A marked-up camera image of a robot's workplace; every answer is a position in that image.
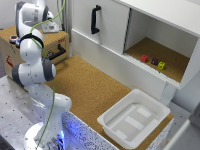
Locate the white cabinet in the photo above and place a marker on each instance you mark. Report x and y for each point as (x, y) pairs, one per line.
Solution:
(110, 63)

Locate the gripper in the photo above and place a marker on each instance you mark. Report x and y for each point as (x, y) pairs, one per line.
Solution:
(50, 28)

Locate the pink block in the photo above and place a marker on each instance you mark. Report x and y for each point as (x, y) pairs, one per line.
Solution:
(144, 58)

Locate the red button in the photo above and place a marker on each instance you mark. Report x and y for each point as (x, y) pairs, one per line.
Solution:
(13, 38)

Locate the blue button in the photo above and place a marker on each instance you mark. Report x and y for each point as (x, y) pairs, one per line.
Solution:
(17, 42)

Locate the purple block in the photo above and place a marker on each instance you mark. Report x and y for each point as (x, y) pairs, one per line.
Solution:
(154, 61)

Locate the yellow block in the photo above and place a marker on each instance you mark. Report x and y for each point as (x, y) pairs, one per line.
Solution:
(161, 65)

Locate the wooden drawer box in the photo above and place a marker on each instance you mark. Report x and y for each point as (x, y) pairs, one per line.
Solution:
(56, 40)

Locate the white plastic box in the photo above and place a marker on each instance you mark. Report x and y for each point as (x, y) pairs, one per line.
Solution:
(133, 120)

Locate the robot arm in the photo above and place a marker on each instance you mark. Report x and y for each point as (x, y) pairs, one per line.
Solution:
(33, 71)

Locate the white sliding door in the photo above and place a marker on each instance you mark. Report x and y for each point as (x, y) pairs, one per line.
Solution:
(110, 23)

